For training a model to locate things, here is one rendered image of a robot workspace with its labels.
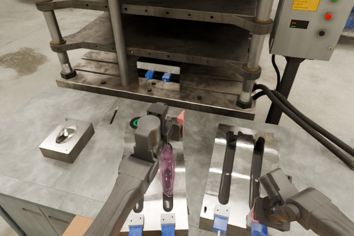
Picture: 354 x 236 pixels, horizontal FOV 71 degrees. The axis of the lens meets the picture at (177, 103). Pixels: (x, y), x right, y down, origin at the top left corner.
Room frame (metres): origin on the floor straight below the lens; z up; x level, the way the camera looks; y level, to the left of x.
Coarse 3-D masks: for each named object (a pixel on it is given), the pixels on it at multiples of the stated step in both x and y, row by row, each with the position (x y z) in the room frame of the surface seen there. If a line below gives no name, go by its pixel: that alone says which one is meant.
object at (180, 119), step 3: (183, 111) 0.58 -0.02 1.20; (180, 114) 0.55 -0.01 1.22; (183, 114) 0.57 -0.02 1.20; (177, 117) 0.53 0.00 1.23; (180, 117) 0.53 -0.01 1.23; (183, 117) 0.53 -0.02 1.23; (177, 120) 0.53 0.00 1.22; (180, 120) 0.52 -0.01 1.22; (183, 120) 0.52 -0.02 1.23; (177, 123) 0.53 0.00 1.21; (183, 123) 0.52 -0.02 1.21; (183, 126) 0.52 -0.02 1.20; (180, 129) 0.52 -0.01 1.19; (183, 129) 0.52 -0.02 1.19; (180, 132) 0.52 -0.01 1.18
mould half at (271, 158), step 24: (216, 144) 0.69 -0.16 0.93; (240, 144) 0.69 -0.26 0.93; (264, 144) 0.68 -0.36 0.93; (216, 168) 0.60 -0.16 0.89; (240, 168) 0.60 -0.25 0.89; (264, 168) 0.59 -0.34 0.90; (216, 192) 0.50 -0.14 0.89; (240, 192) 0.50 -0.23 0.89; (264, 192) 0.50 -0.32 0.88; (240, 216) 0.41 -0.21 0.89
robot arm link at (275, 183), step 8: (280, 168) 0.39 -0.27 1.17; (264, 176) 0.38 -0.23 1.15; (272, 176) 0.37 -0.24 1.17; (280, 176) 0.37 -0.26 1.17; (264, 184) 0.37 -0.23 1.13; (272, 184) 0.36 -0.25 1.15; (280, 184) 0.35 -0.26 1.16; (288, 184) 0.35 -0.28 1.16; (272, 192) 0.35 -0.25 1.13; (280, 192) 0.33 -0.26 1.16; (288, 192) 0.34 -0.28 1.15; (296, 192) 0.34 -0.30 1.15; (280, 208) 0.30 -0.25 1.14; (288, 208) 0.28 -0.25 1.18; (296, 208) 0.28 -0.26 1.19; (288, 216) 0.28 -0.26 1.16; (296, 216) 0.26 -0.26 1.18
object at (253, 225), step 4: (252, 208) 0.41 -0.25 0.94; (248, 216) 0.40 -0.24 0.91; (248, 220) 0.38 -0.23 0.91; (248, 224) 0.37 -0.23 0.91; (252, 224) 0.36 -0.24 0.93; (256, 224) 0.35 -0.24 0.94; (260, 224) 0.36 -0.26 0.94; (252, 228) 0.35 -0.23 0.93; (256, 228) 0.34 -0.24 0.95; (260, 228) 0.34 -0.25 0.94; (264, 228) 0.35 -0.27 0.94; (252, 232) 0.33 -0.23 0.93; (256, 232) 0.33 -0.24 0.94; (260, 232) 0.33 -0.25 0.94; (264, 232) 0.33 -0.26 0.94
